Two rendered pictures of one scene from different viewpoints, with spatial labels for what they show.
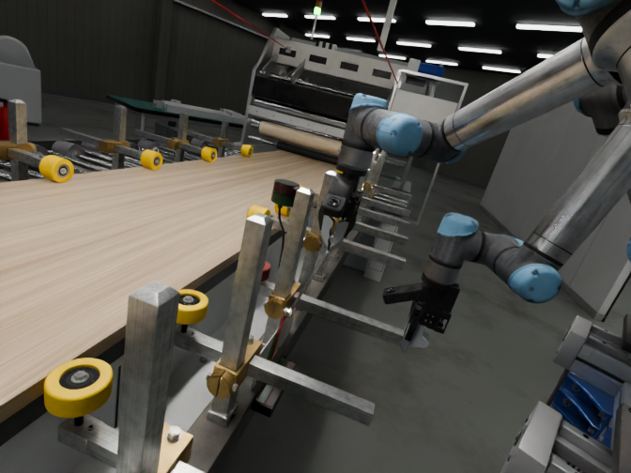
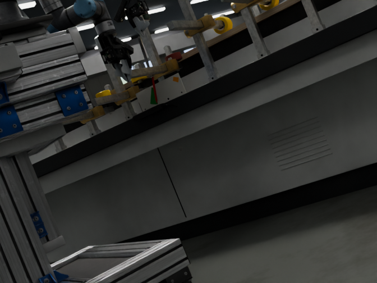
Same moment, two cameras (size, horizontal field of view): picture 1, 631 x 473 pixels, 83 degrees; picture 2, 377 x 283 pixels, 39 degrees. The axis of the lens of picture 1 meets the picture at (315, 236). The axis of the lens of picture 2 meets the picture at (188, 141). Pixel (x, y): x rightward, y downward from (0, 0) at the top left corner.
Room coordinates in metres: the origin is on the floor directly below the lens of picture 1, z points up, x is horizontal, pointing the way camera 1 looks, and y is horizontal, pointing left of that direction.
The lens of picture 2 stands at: (1.62, -2.29, 0.52)
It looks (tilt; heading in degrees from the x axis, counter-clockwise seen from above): 1 degrees down; 109
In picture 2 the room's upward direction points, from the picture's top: 22 degrees counter-clockwise
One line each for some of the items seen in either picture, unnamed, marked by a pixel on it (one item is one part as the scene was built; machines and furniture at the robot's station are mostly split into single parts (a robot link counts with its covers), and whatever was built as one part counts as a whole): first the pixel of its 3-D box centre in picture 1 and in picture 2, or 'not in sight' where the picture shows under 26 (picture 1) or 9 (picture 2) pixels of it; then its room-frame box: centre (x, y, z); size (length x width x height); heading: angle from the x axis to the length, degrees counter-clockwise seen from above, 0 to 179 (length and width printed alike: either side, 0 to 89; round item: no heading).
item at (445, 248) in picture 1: (454, 239); (97, 11); (0.78, -0.30, 1.12); 0.09 x 0.08 x 0.11; 94
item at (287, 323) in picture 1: (276, 342); (160, 93); (0.77, 0.03, 0.75); 0.26 x 0.01 x 0.10; 169
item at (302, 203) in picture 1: (284, 280); (155, 58); (0.80, 0.05, 0.91); 0.04 x 0.04 x 0.48; 79
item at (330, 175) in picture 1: (314, 245); (196, 32); (1.05, 0.00, 0.93); 0.04 x 0.04 x 0.48; 79
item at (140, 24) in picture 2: (340, 234); (140, 25); (0.84, -0.06, 1.05); 0.06 x 0.03 x 0.09; 168
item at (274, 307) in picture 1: (282, 297); (164, 69); (0.82, 0.05, 0.84); 0.14 x 0.06 x 0.05; 169
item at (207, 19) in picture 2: (316, 237); (198, 26); (1.07, -0.01, 0.94); 0.14 x 0.06 x 0.05; 169
